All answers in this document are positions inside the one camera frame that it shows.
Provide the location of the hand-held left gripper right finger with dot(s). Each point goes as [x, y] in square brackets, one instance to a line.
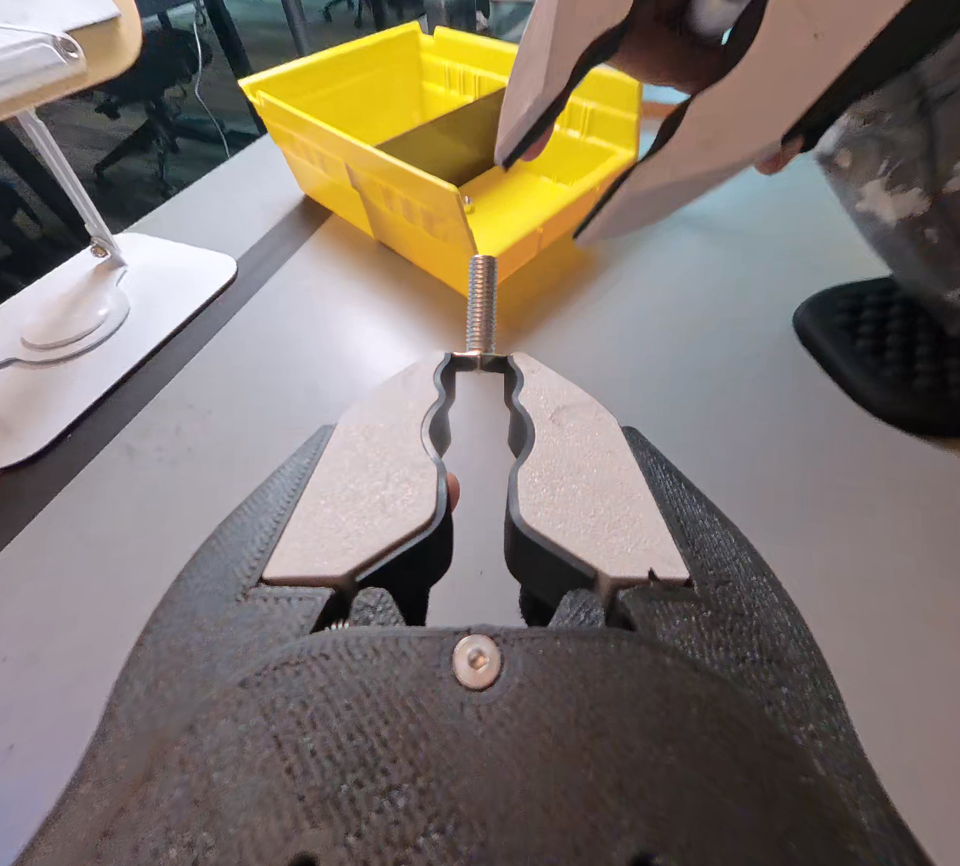
[592, 498]

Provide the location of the person's right hand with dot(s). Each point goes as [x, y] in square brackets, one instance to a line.
[660, 48]

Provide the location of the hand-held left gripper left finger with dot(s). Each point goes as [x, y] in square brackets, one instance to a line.
[360, 491]

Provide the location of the person's left hand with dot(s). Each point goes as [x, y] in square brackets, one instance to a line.
[453, 491]

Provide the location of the black bin divider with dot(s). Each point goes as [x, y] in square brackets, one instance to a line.
[450, 138]

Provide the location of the person's right forearm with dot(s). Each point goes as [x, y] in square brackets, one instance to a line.
[900, 206]

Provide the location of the instruction sheet on stand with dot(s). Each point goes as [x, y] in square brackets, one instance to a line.
[165, 296]

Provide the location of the steel hex bolt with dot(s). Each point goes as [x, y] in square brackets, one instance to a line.
[481, 303]

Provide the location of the black chair armrest pad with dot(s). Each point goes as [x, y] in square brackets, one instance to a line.
[877, 348]

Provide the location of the yellow plastic bin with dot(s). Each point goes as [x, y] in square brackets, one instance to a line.
[322, 131]

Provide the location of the small black box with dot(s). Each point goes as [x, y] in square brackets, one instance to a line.
[450, 7]

